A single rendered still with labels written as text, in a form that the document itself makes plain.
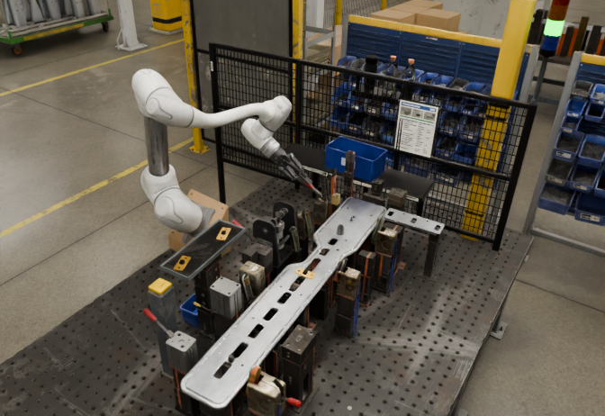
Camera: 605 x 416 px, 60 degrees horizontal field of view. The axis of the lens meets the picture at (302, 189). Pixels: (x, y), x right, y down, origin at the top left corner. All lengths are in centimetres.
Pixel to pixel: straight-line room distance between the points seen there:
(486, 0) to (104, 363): 747
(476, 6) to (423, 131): 597
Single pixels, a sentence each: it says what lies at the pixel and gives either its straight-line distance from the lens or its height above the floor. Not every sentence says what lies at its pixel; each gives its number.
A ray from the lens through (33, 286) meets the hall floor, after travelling 407.
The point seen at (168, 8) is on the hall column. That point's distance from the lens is 972.
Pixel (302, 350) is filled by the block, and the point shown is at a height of 103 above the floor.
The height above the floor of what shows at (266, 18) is 145.
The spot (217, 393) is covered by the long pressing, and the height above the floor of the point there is 100.
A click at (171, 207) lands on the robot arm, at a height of 108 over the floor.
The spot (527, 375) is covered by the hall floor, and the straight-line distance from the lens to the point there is 345.
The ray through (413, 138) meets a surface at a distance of 289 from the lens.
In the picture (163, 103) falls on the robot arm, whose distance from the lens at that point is 220.
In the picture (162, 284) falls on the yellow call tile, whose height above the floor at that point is 116.
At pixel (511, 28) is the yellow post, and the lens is 265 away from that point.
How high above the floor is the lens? 245
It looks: 31 degrees down
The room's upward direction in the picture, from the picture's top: 1 degrees clockwise
